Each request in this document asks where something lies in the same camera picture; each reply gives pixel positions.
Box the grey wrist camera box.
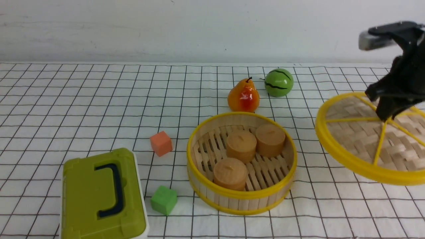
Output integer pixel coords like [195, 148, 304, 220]
[358, 31, 396, 51]

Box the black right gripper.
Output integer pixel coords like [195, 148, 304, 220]
[365, 22, 424, 121]

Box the brown round bun front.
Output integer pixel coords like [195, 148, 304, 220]
[213, 158, 248, 191]

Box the yellow rimmed bamboo steamer lid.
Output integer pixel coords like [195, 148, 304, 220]
[315, 92, 425, 186]

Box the brown round bun back left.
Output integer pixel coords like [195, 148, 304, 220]
[226, 130, 257, 164]

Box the orange foam cube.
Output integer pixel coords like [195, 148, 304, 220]
[150, 131, 173, 157]

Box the brown round bun back right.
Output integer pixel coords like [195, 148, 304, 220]
[255, 123, 286, 158]

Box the green lidded lunch box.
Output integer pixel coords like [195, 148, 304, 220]
[59, 148, 150, 239]

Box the white black grid tablecloth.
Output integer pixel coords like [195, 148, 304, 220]
[0, 63, 424, 239]

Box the yellow rimmed bamboo steamer basket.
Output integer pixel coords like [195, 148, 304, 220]
[187, 112, 298, 215]

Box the green toy watermelon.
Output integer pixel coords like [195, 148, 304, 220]
[264, 68, 294, 97]

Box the green foam cube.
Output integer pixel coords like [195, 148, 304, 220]
[150, 186, 178, 216]

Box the brown round bun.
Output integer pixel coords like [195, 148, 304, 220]
[255, 123, 286, 158]
[226, 130, 257, 164]
[213, 158, 248, 191]

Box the orange red toy pear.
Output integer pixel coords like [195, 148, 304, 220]
[227, 77, 260, 113]

